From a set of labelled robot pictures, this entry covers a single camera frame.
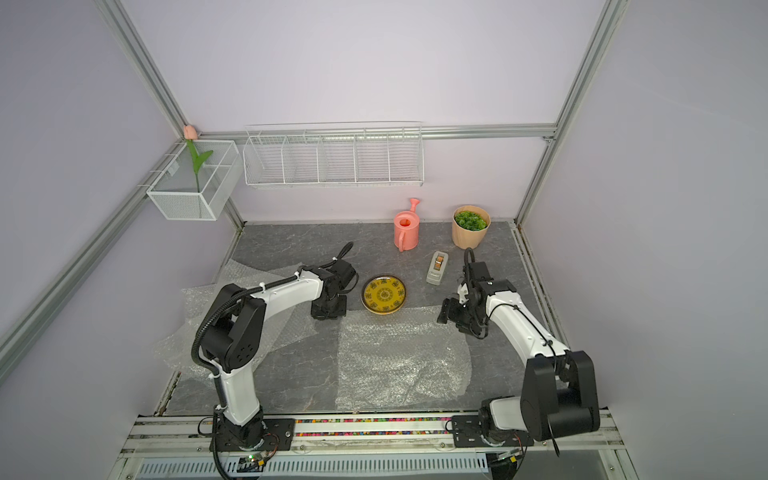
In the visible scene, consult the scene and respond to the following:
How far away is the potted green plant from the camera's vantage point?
3.46 ft

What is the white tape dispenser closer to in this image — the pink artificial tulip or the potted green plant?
the potted green plant

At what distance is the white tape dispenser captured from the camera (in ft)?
Result: 3.41

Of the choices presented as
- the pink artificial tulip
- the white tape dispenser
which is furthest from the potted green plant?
the pink artificial tulip

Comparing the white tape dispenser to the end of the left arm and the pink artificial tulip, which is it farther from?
the pink artificial tulip

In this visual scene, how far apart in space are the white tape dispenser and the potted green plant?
106 millimetres
